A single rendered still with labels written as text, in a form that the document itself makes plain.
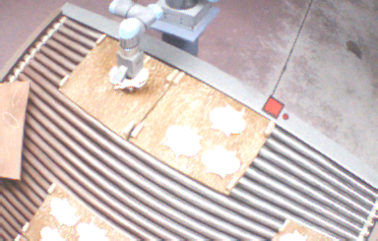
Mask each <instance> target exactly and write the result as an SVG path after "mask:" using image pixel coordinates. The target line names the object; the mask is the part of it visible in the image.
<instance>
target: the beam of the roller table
mask: <svg viewBox="0 0 378 241"><path fill-rule="evenodd" d="M60 10H62V12H63V13H62V14H63V17H66V18H68V19H69V20H71V21H73V22H75V23H79V25H83V26H85V27H86V28H90V29H91V30H94V31H97V32H99V33H100V34H106V36H109V38H112V39H115V40H116V41H119V42H120V40H119V29H120V25H121V23H120V24H119V23H118V22H117V23H116V22H115V21H112V20H110V19H108V18H106V17H103V16H101V15H98V14H96V13H93V12H92V11H88V10H85V9H83V8H80V7H78V6H76V5H75V6H74V5H73V4H71V3H70V4H69V3H65V5H63V7H62V8H60ZM139 39H140V48H141V49H142V50H144V52H143V54H145V55H149V57H151V58H155V59H156V60H158V62H160V63H161V62H162V63H164V64H165V65H167V66H168V67H170V68H172V69H176V70H178V71H179V72H181V71H182V72H183V73H185V75H187V76H189V77H191V78H193V79H196V80H198V81H200V82H201V83H203V84H205V85H207V86H209V87H211V88H213V89H214V90H217V91H219V92H221V93H222V94H224V95H226V96H228V97H230V98H231V99H233V100H235V101H236V102H238V103H240V104H242V105H244V106H245V107H248V108H250V109H252V110H253V111H255V112H257V113H258V114H260V115H262V117H264V118H266V119H267V120H270V121H271V120H272V121H274V123H275V126H276V127H278V128H280V129H281V130H282V131H284V132H285V133H287V134H289V135H290V136H292V137H294V138H295V139H296V140H299V141H300V142H301V143H303V144H305V145H306V146H308V147H309V148H310V149H312V150H313V151H316V152H318V153H319V154H320V155H322V156H323V157H325V158H327V159H328V160H330V161H331V162H332V163H334V164H335V165H336V166H338V167H339V168H341V169H343V170H345V171H346V172H347V173H349V174H350V175H352V176H354V177H355V178H356V179H358V180H360V181H361V182H363V183H364V184H365V185H367V186H369V187H371V188H372V189H373V190H375V191H376V192H378V172H377V171H376V170H374V169H373V168H371V166H369V165H367V164H366V163H364V162H363V161H362V160H360V159H359V158H357V157H356V156H354V155H353V154H352V153H350V152H348V151H347V150H346V149H344V148H343V147H341V146H340V145H338V144H337V143H335V142H334V141H332V140H331V139H329V138H328V137H327V136H325V135H323V133H321V132H319V131H318V130H316V129H315V128H313V127H312V126H310V125H309V124H308V123H305V122H304V121H303V120H302V119H301V118H298V117H297V116H295V115H294V114H293V113H292V112H289V111H287V110H286V109H285V108H284V109H283V111H282V112H281V113H280V116H279V118H278V119H274V118H272V117H270V115H268V114H266V113H265V112H263V111H262V107H263V106H264V104H265V103H266V100H268V97H266V96H264V95H263V94H261V93H259V92H258V91H257V90H254V89H253V88H251V87H249V86H248V85H246V84H245V83H243V82H241V81H239V80H238V79H236V78H234V77H232V76H230V75H229V74H227V73H225V72H223V71H221V70H219V69H217V68H216V67H214V66H213V65H211V64H209V63H207V62H205V61H203V60H200V59H198V58H197V57H195V56H193V55H191V54H189V53H188V52H184V51H182V50H181V49H179V48H177V47H173V46H172V45H171V44H167V43H165V42H163V41H160V40H159V39H157V38H154V37H152V36H149V35H147V34H146V33H142V34H141V35H140V37H139ZM284 113H287V114H288V117H289V118H288V119H287V120H284V119H283V114H284Z"/></svg>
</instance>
